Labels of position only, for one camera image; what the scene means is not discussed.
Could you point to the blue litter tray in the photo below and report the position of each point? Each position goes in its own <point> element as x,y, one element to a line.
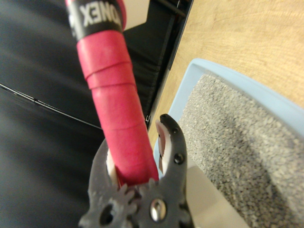
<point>237,142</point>

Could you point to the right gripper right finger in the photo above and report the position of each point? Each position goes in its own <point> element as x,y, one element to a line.
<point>177,147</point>

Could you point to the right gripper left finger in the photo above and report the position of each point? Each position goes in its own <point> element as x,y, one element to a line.
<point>99,190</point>

